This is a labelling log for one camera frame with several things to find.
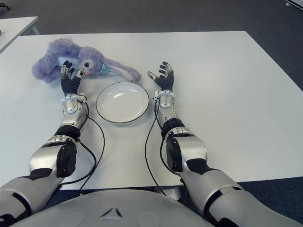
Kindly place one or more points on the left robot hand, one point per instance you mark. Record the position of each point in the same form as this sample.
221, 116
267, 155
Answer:
69, 85

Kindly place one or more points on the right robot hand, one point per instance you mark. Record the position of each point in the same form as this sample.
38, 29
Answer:
166, 81

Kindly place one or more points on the purple plush bunny doll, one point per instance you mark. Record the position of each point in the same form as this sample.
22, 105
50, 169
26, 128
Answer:
90, 56

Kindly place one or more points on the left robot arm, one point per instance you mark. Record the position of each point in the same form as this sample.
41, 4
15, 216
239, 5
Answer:
47, 153

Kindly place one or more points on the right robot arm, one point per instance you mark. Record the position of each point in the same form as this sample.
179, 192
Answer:
189, 146

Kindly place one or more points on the white plate black rim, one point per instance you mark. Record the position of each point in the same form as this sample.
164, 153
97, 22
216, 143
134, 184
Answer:
122, 102

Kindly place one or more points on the white side table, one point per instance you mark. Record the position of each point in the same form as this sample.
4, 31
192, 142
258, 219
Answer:
16, 28

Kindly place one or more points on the white table leg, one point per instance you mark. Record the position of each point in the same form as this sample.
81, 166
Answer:
174, 192

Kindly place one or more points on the silver robot torso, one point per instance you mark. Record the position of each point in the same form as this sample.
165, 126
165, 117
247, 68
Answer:
113, 208

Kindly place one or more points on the white object on floor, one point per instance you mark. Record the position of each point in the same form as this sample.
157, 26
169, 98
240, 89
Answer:
294, 2

